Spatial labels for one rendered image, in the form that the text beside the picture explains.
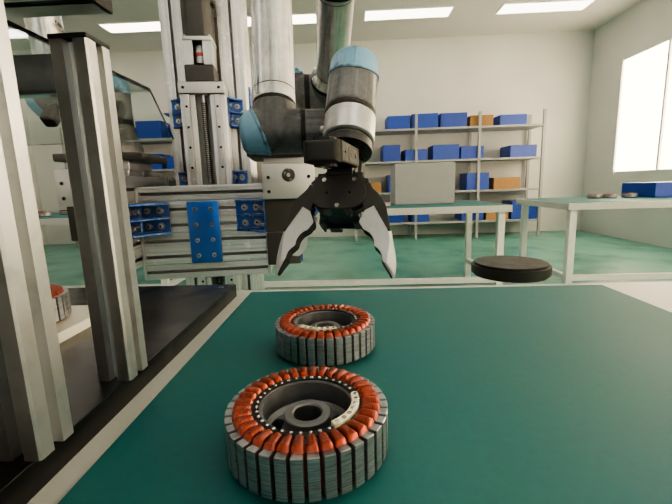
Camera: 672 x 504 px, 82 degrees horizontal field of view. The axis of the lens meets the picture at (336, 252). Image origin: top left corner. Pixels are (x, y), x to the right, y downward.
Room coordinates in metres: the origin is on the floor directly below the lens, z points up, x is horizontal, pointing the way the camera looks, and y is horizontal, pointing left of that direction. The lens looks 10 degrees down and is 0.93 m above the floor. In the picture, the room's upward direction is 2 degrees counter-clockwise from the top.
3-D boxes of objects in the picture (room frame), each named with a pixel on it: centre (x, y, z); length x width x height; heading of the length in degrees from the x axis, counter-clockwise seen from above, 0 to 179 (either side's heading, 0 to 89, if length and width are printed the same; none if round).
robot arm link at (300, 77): (1.21, 0.13, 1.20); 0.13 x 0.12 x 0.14; 94
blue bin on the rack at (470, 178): (6.59, -2.35, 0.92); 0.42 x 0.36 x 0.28; 177
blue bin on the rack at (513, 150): (6.56, -3.06, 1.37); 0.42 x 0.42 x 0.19; 88
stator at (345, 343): (0.42, 0.02, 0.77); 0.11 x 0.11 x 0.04
